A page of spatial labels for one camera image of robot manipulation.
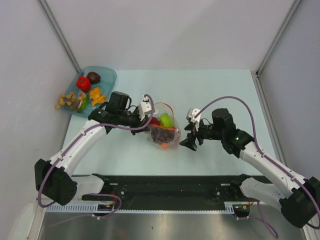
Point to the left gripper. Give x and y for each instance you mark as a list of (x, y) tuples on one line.
[(139, 123)]

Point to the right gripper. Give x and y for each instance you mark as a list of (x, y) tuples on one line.
[(189, 142)]

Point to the dark red plum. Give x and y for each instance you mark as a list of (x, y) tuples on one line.
[(155, 121)]

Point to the purple grape bunch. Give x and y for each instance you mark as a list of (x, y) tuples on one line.
[(161, 135)]

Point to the clear zip top bag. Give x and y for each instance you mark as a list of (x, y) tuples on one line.
[(162, 108)]

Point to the green apple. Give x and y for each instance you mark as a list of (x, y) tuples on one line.
[(166, 121)]

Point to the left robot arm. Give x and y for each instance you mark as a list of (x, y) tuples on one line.
[(82, 142)]

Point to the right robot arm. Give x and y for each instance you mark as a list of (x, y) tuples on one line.
[(296, 197)]

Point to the orange yellow fruit cluster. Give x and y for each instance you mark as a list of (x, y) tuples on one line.
[(96, 96)]

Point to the green pear slice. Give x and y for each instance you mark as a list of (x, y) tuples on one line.
[(82, 102)]

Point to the teal plastic basket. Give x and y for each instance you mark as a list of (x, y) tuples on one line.
[(106, 85)]

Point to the dark maroon fruit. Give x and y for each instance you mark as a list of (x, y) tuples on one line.
[(93, 77)]

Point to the red bell pepper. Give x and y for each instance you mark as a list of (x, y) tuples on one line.
[(83, 83)]

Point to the yellow grape bunch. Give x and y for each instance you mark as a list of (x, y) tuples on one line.
[(67, 100)]

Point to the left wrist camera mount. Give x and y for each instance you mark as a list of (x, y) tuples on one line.
[(144, 108)]

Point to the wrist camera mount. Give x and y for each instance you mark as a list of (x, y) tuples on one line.
[(144, 108), (194, 117)]

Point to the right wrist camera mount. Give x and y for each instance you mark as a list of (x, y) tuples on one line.
[(194, 117)]

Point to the aluminium rail frame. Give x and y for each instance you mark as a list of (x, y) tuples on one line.
[(94, 190)]

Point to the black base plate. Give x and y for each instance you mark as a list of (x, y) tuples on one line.
[(200, 202)]

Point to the white cable duct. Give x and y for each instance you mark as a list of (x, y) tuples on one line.
[(98, 208)]

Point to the left corner aluminium post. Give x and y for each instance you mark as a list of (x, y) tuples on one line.
[(47, 11)]

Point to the corner aluminium post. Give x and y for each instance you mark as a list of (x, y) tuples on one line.
[(279, 35), (47, 11)]

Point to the right corner aluminium post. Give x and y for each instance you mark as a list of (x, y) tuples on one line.
[(279, 35)]

